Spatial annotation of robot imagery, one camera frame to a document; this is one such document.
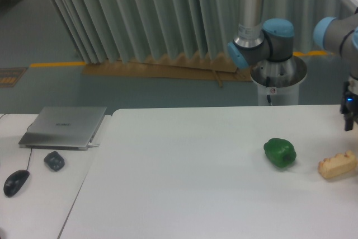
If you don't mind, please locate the black mouse cable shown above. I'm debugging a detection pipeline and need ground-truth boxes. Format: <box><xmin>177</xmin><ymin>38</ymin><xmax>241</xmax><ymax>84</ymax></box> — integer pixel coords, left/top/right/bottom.
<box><xmin>0</xmin><ymin>114</ymin><xmax>39</xmax><ymax>172</ymax></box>

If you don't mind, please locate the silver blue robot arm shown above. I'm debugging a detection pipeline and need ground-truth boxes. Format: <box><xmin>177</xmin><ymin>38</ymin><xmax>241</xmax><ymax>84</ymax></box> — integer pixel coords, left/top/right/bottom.
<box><xmin>227</xmin><ymin>0</ymin><xmax>357</xmax><ymax>131</ymax></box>

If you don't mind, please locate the pale green curtain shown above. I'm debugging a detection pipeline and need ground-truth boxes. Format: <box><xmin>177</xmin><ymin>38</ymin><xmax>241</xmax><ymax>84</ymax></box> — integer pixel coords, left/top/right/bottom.
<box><xmin>51</xmin><ymin>0</ymin><xmax>357</xmax><ymax>64</ymax></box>

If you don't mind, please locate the black computer mouse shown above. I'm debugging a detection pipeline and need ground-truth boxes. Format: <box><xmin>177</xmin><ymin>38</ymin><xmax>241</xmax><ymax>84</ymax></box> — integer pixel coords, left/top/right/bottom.
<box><xmin>3</xmin><ymin>170</ymin><xmax>30</xmax><ymax>198</ymax></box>

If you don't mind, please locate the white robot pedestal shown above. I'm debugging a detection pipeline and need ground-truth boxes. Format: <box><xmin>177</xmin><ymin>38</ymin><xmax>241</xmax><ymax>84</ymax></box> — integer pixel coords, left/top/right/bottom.
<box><xmin>251</xmin><ymin>76</ymin><xmax>306</xmax><ymax>106</ymax></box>

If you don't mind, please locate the green bell pepper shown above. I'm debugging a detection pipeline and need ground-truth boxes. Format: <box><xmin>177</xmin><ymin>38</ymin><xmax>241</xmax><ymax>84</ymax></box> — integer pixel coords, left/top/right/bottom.
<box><xmin>263</xmin><ymin>138</ymin><xmax>296</xmax><ymax>168</ymax></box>

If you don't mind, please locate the black small controller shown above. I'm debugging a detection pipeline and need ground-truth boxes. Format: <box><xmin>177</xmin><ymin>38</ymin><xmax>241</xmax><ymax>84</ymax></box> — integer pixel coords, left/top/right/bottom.
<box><xmin>44</xmin><ymin>151</ymin><xmax>65</xmax><ymax>172</ymax></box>

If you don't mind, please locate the white usb plug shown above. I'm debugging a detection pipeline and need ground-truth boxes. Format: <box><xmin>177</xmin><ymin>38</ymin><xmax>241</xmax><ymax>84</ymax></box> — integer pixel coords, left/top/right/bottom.
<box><xmin>88</xmin><ymin>143</ymin><xmax>100</xmax><ymax>148</ymax></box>

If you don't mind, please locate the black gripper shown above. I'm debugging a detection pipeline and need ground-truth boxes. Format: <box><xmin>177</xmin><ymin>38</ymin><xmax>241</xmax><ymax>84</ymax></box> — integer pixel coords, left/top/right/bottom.
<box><xmin>340</xmin><ymin>81</ymin><xmax>357</xmax><ymax>131</ymax></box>

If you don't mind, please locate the silver closed laptop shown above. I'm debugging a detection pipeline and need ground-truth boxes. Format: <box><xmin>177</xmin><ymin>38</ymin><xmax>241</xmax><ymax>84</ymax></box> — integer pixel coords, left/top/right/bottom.
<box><xmin>18</xmin><ymin>106</ymin><xmax>106</xmax><ymax>150</ymax></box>

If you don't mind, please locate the toy bread loaf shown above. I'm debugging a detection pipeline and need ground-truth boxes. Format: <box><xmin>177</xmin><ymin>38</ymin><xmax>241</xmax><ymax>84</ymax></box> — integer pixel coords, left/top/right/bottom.
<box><xmin>318</xmin><ymin>151</ymin><xmax>357</xmax><ymax>179</ymax></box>

